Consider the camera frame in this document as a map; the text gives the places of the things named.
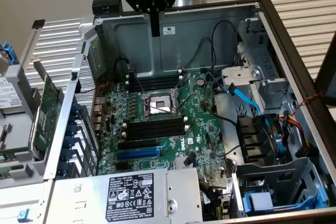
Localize RAM slot white latches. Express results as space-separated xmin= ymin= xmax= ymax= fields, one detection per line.
xmin=121 ymin=125 xmax=190 ymax=137
xmin=125 ymin=69 xmax=182 ymax=79
xmin=125 ymin=75 xmax=183 ymax=86
xmin=122 ymin=115 xmax=188 ymax=128

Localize open metal PC case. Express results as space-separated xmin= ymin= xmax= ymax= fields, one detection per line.
xmin=0 ymin=0 xmax=336 ymax=224

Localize thin metal locking lever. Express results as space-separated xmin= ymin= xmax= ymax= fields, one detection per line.
xmin=129 ymin=65 xmax=149 ymax=98
xmin=176 ymin=94 xmax=200 ymax=111

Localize metal socket cover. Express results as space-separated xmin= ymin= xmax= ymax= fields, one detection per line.
xmin=172 ymin=72 xmax=197 ymax=99

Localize metal drive cage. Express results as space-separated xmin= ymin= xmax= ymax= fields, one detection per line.
xmin=222 ymin=17 xmax=293 ymax=111

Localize metal CPU socket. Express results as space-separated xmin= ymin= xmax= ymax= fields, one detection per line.
xmin=140 ymin=87 xmax=184 ymax=122

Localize blue card retainer clip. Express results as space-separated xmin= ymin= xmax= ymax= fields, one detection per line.
xmin=57 ymin=161 xmax=71 ymax=175
xmin=64 ymin=135 xmax=77 ymax=148
xmin=61 ymin=147 xmax=74 ymax=161
xmin=65 ymin=123 xmax=79 ymax=137
xmin=71 ymin=102 xmax=84 ymax=116

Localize blue disk caddy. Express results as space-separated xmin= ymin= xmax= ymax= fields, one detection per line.
xmin=1 ymin=39 xmax=21 ymax=65

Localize green motherboard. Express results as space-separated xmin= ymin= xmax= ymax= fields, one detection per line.
xmin=96 ymin=70 xmax=232 ymax=180

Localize green graphics card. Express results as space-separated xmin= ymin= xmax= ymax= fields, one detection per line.
xmin=27 ymin=55 xmax=66 ymax=161

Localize long black expansion slot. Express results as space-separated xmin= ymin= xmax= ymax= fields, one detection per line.
xmin=117 ymin=138 xmax=158 ymax=151

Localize silver hard disk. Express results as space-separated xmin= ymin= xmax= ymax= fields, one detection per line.
xmin=0 ymin=49 xmax=26 ymax=111

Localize blue expansion slot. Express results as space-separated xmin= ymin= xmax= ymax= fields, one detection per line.
xmin=117 ymin=147 xmax=161 ymax=160

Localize black cooling fan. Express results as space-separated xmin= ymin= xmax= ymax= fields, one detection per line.
xmin=236 ymin=113 xmax=279 ymax=166

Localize dark brown board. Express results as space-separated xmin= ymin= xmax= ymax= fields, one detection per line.
xmin=314 ymin=31 xmax=336 ymax=108

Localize silver chipset heatsink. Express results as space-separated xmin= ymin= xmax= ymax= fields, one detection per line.
xmin=173 ymin=157 xmax=196 ymax=170

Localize short black expansion slot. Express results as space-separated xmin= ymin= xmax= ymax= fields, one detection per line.
xmin=115 ymin=161 xmax=132 ymax=171

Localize blue plastic clip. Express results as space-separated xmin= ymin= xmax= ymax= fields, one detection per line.
xmin=275 ymin=132 xmax=287 ymax=158

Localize metal disk bay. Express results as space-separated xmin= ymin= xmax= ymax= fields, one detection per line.
xmin=232 ymin=157 xmax=330 ymax=218

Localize silver power supply unit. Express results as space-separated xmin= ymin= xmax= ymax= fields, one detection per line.
xmin=44 ymin=167 xmax=204 ymax=224

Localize blue plastic disk tray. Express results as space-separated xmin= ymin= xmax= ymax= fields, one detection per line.
xmin=241 ymin=186 xmax=329 ymax=216

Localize blue release latch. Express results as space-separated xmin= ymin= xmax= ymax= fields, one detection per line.
xmin=17 ymin=208 xmax=31 ymax=223

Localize thin black wire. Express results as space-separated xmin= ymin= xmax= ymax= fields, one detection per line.
xmin=113 ymin=57 xmax=132 ymax=78
xmin=209 ymin=145 xmax=241 ymax=158
xmin=204 ymin=71 xmax=238 ymax=127
xmin=209 ymin=19 xmax=240 ymax=78
xmin=183 ymin=37 xmax=213 ymax=72

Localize red black twisted wire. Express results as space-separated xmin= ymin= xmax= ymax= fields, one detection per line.
xmin=78 ymin=81 xmax=111 ymax=95
xmin=291 ymin=92 xmax=326 ymax=117

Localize blue SATA wire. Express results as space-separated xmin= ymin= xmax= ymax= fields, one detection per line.
xmin=228 ymin=82 xmax=271 ymax=129

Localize yellow red power wires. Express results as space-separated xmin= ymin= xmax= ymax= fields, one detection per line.
xmin=278 ymin=111 xmax=320 ymax=161

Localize black yellow wire bundle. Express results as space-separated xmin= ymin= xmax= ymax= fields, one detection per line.
xmin=199 ymin=179 xmax=232 ymax=222

